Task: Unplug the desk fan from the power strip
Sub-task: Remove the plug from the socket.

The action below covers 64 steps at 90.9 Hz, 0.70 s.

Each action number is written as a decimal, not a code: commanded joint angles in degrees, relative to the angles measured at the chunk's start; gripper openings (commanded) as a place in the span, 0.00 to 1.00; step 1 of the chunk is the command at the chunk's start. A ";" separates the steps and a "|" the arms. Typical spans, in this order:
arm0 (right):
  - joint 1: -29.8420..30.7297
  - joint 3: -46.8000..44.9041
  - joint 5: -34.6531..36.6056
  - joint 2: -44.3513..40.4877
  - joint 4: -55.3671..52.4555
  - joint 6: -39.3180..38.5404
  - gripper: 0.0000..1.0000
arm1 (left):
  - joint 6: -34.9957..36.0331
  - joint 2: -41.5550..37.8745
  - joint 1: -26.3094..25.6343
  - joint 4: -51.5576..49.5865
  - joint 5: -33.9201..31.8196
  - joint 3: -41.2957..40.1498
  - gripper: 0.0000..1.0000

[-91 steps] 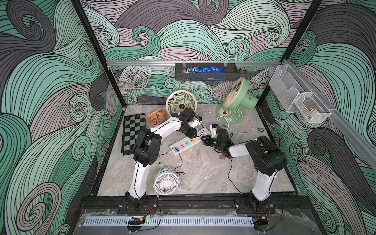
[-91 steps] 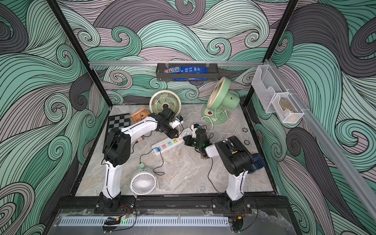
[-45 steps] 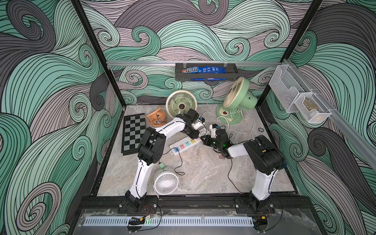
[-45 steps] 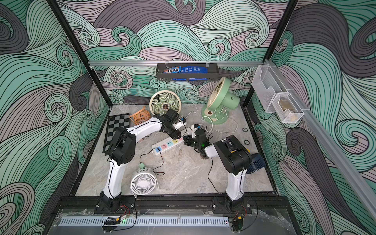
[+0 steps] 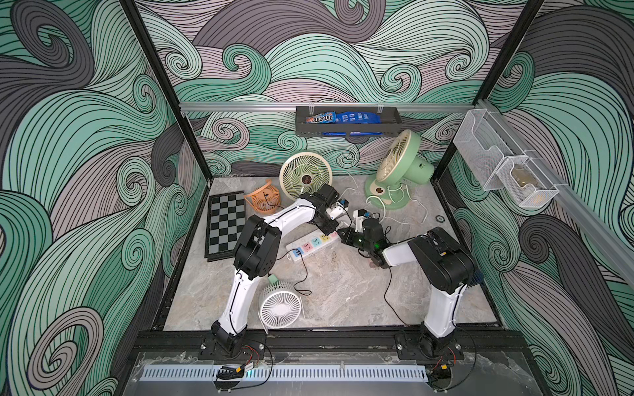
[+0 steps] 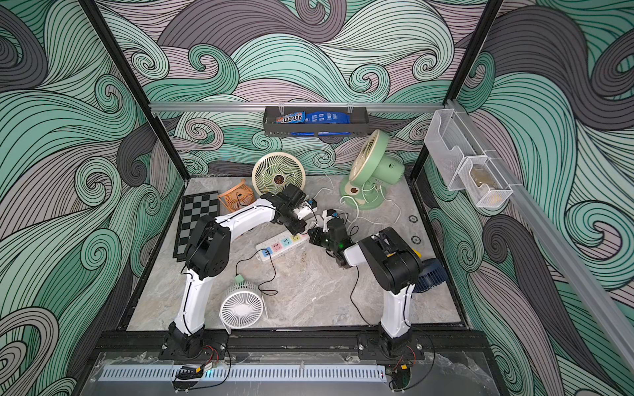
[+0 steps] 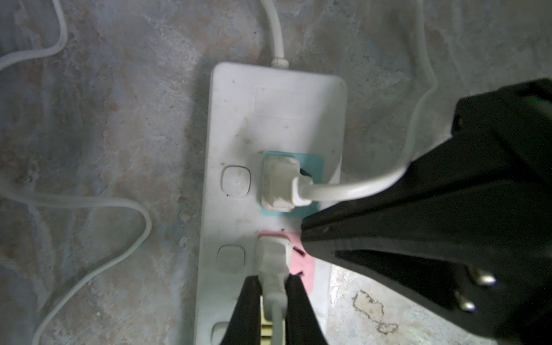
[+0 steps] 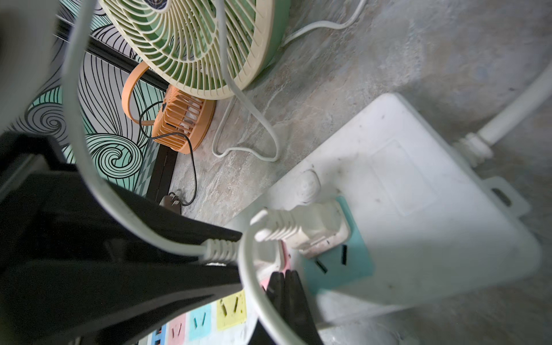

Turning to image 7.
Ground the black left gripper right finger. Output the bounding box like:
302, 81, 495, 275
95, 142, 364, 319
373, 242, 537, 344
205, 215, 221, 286
285, 275, 328, 345

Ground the white power strip cord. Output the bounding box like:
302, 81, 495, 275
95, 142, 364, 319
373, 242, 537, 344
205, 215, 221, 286
258, 0, 290, 69

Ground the white pedestal fan cable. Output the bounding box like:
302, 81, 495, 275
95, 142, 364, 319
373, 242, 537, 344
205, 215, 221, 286
297, 0, 439, 204

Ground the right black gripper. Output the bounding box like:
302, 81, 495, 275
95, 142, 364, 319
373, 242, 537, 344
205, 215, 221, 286
301, 78, 551, 344

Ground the white round fan plug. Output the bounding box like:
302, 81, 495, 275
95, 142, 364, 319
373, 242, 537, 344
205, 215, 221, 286
254, 236, 293, 323

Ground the white pedestal fan plug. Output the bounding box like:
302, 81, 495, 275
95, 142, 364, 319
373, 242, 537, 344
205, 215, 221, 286
261, 156, 313, 213

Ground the white power strip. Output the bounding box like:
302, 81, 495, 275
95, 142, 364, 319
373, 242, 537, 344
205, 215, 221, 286
194, 62, 347, 344

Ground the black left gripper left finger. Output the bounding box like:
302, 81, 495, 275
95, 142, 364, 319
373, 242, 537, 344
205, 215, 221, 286
221, 276, 262, 345

